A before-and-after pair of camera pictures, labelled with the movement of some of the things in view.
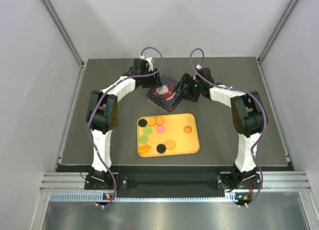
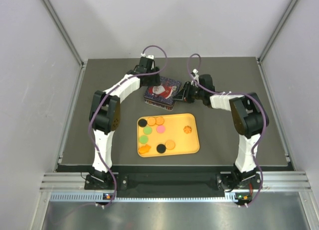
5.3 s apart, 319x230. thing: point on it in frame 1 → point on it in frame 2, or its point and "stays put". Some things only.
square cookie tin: (168, 100) stays put
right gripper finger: (185, 77) → (182, 95)
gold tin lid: (165, 94) stays put
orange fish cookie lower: (144, 149) stays put
